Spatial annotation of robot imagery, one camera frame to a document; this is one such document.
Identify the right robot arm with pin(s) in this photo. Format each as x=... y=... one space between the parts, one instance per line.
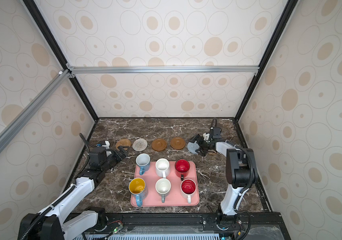
x=241 y=170

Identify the brown wooden coaster near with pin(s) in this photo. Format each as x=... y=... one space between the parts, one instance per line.
x=159 y=145

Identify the aluminium frame rail back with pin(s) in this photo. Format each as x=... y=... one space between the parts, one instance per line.
x=164 y=69

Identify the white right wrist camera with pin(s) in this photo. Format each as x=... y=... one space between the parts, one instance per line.
x=207 y=137

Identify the woven rattan round coaster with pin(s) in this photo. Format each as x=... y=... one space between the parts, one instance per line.
x=125 y=143

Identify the white multicolour stitched coaster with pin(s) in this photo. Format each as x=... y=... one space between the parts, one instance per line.
x=140 y=145

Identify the red mug black handle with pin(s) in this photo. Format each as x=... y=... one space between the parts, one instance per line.
x=182 y=168

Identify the brown wooden coaster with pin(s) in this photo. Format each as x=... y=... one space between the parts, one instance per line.
x=159 y=145
x=177 y=143

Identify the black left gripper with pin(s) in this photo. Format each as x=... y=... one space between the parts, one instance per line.
x=118 y=157

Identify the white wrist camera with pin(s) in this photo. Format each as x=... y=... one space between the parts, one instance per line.
x=207 y=137
x=106 y=145

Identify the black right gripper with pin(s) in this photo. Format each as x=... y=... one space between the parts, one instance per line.
x=198 y=137

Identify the blue floral mug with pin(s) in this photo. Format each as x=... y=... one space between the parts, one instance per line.
x=143 y=161

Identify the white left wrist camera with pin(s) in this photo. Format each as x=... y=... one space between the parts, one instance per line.
x=106 y=145

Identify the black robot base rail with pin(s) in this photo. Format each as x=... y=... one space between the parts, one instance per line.
x=190 y=226

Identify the cork paw print coaster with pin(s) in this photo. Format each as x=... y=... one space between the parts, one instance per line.
x=211 y=152

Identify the pink plastic tray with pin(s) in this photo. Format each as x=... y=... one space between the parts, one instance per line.
x=174 y=198

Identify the blue butterfly mug yellow inside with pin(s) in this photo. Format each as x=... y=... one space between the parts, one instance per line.
x=138 y=190

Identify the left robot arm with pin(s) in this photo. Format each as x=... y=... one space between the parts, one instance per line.
x=51 y=222

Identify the white mug front row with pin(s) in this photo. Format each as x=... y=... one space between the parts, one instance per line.
x=163 y=188

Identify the aluminium frame rail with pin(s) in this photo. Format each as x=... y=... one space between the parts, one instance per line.
x=164 y=69
x=28 y=112

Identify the black right corner post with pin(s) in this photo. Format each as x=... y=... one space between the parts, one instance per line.
x=283 y=21

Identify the blue woven round coaster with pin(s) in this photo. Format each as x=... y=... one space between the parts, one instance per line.
x=193 y=147

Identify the white mug row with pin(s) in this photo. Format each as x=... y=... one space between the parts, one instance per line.
x=163 y=188
x=163 y=168

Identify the brown wooden coaster far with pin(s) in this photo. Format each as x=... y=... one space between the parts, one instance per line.
x=177 y=143

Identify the black corner frame post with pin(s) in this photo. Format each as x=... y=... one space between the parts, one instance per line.
x=35 y=13

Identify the white mug back row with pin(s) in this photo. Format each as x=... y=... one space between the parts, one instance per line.
x=163 y=168

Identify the aluminium frame rail left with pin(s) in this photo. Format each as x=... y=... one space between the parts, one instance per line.
x=28 y=112

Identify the white mug red inside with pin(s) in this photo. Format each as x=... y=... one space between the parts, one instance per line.
x=188 y=189

